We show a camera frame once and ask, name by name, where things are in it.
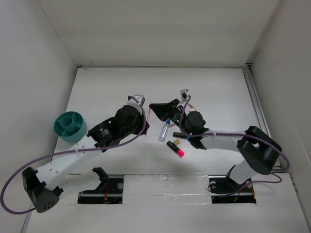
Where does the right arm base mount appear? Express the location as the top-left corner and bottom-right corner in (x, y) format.
(207, 163), (256, 204)

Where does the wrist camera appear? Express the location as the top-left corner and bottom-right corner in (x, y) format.
(127, 95), (145, 108)
(180, 89), (190, 102)

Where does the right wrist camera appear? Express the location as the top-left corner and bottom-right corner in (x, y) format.
(180, 89), (190, 102)

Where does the teal round organizer container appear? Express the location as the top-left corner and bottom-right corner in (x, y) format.
(53, 111), (87, 143)

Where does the black highlighter blue cap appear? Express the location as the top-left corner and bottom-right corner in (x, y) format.
(173, 132), (190, 140)

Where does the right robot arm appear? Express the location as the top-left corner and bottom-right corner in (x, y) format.
(149, 99), (282, 195)

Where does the black highlighter pink cap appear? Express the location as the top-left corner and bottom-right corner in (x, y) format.
(166, 141), (185, 158)

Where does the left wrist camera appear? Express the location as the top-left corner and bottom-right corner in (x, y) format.
(127, 95), (145, 108)

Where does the aluminium rail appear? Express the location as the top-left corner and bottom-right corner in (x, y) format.
(241, 64), (271, 136)

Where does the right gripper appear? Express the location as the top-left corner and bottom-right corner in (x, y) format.
(149, 100), (191, 135)

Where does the clear bottle blue cap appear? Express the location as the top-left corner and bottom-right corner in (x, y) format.
(158, 119), (171, 142)

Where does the red slim highlighter pen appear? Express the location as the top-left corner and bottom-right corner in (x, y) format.
(146, 101), (152, 124)

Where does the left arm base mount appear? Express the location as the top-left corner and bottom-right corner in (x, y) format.
(77, 167), (124, 204)

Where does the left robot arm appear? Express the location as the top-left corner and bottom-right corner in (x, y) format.
(22, 104), (149, 213)

